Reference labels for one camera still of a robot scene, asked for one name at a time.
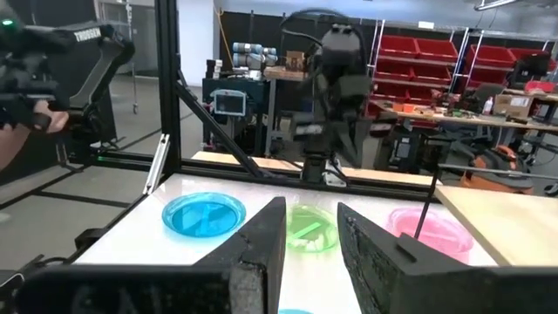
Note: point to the white metal bin rack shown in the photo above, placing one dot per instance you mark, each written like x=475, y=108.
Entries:
x=460, y=54

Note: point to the wooden shelf with black legs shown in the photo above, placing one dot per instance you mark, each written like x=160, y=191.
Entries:
x=501, y=222

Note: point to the dark teal equipment cabinet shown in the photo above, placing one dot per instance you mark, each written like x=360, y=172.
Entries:
x=253, y=93

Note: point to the pink plastic plate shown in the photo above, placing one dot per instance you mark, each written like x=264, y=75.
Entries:
x=444, y=231

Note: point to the red plastic storage bin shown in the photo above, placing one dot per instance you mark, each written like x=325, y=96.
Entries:
x=399, y=45
x=392, y=70
x=431, y=74
x=491, y=56
x=437, y=50
x=484, y=76
x=523, y=53

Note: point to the blue plastic plate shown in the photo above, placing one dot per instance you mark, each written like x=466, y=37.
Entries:
x=203, y=214
x=294, y=311

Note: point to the ceiling light fixture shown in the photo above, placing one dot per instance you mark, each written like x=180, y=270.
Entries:
x=494, y=4

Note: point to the person's hand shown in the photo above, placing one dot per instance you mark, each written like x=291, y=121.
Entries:
x=56, y=120

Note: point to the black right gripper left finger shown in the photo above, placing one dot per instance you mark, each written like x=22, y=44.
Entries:
x=266, y=235

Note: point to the black partition panel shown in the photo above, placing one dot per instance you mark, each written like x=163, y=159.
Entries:
x=257, y=30

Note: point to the white plastic bottle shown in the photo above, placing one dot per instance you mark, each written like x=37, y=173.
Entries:
x=488, y=106

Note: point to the green plastic plate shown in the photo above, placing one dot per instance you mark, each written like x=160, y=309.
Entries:
x=314, y=235

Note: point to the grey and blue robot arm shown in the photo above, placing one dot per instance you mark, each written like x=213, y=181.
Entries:
x=253, y=54

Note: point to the black equipment case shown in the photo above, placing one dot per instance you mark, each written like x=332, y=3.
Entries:
x=402, y=150

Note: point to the white-framed tablet screen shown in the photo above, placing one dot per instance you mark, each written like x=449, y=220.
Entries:
x=229, y=104

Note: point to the orange shop vacuum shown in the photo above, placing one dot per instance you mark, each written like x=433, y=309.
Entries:
x=497, y=170

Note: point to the plywood base board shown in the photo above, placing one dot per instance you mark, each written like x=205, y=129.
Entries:
x=226, y=159

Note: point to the small cardboard box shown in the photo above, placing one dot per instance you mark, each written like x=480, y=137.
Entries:
x=295, y=60

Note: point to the person's forearm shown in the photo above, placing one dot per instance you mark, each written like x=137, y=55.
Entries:
x=11, y=146

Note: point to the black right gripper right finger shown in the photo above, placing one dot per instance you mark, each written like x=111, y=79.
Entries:
x=366, y=248

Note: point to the silver metal bracket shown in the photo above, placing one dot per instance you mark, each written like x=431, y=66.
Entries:
x=157, y=163

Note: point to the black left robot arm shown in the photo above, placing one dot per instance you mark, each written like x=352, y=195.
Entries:
x=340, y=48

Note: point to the cardboard box with label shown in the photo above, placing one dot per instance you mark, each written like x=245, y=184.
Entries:
x=514, y=105

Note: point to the wooden workbench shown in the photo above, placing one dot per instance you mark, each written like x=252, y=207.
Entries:
x=457, y=118

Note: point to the wooden side table top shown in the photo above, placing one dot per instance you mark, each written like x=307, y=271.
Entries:
x=283, y=74

